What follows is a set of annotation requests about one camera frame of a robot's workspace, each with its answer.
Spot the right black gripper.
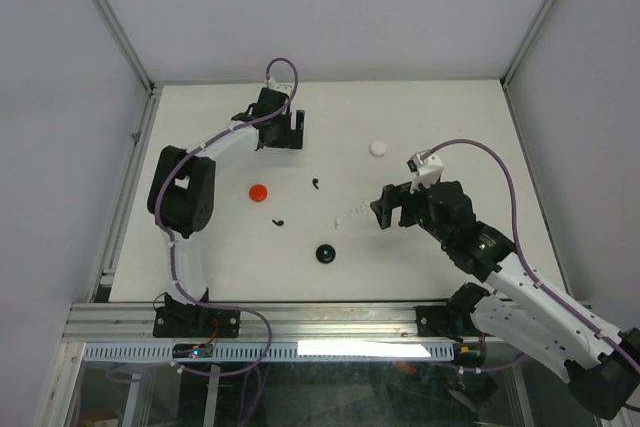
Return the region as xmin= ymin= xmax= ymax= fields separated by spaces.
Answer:
xmin=370 ymin=173 xmax=453 ymax=248

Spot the black earbud case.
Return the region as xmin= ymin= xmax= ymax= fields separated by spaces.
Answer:
xmin=315 ymin=244 xmax=336 ymax=264

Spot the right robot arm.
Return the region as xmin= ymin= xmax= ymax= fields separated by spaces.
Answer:
xmin=370 ymin=182 xmax=639 ymax=420

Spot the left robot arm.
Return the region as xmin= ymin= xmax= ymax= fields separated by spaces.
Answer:
xmin=147 ymin=80 xmax=305 ymax=338

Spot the white earbud case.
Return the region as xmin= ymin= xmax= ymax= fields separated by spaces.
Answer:
xmin=368 ymin=140 xmax=388 ymax=158

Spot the orange earbud case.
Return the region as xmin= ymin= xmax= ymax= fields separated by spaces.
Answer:
xmin=249 ymin=184 xmax=269 ymax=202

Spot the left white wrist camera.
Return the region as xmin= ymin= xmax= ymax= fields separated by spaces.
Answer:
xmin=264 ymin=77 xmax=292 ymax=96

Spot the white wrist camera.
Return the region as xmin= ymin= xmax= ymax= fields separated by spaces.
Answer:
xmin=407 ymin=150 xmax=444 ymax=193
xmin=264 ymin=77 xmax=292 ymax=96

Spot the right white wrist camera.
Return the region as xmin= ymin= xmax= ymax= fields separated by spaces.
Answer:
xmin=407 ymin=150 xmax=444 ymax=193

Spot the left aluminium frame post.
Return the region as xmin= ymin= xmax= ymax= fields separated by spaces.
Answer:
xmin=64 ymin=0 xmax=154 ymax=93

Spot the aluminium frame post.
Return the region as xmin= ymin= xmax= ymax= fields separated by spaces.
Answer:
xmin=501 ymin=0 xmax=589 ymax=91
xmin=64 ymin=0 xmax=154 ymax=93

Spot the aluminium mounting rail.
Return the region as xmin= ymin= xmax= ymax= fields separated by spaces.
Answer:
xmin=62 ymin=301 xmax=448 ymax=343

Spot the white slotted cable duct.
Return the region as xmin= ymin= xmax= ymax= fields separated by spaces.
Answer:
xmin=84 ymin=340 xmax=454 ymax=364

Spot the right aluminium frame post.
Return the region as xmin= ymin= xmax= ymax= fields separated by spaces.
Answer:
xmin=501 ymin=0 xmax=589 ymax=91

